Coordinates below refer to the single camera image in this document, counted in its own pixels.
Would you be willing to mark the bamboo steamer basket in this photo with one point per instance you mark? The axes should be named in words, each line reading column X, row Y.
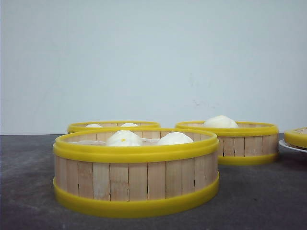
column 252, row 143
column 135, row 182

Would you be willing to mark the woven bamboo steamer lid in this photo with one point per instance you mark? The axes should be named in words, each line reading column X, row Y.
column 296, row 137

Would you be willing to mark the white steamer liner paper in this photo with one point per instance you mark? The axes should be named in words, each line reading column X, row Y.
column 145, row 142

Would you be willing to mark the white bun with yellow dot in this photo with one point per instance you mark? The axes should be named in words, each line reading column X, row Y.
column 124, row 138

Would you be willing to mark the white swirl steamed bun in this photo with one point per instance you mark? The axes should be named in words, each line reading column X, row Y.
column 220, row 121

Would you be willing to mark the white plate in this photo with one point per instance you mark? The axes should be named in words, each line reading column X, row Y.
column 286, row 145

